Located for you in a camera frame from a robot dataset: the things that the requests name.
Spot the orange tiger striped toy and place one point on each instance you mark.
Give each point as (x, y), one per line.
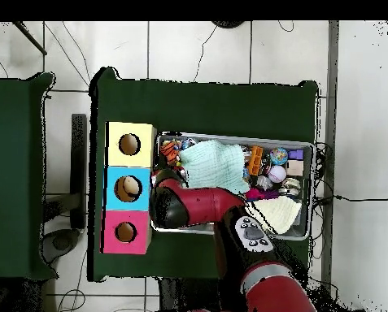
(170, 151)

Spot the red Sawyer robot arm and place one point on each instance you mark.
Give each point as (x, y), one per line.
(200, 205)

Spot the clear mesh bin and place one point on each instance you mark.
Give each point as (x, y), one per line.
(236, 138)

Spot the wooden box with three holes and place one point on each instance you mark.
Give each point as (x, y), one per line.
(130, 169)

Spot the mint green cloth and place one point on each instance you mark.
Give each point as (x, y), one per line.
(214, 166)

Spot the orange plastic toy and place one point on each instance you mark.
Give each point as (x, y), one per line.
(256, 160)

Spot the white baseball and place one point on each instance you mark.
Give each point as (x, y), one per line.
(277, 173)

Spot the colourful speckled ball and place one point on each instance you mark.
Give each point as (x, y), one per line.
(279, 156)

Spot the cream yellow cloth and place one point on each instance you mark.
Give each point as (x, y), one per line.
(281, 213)

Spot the plain wooden block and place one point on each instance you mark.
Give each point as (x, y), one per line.
(296, 168)

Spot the purple block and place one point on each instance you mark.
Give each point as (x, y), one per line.
(296, 155)

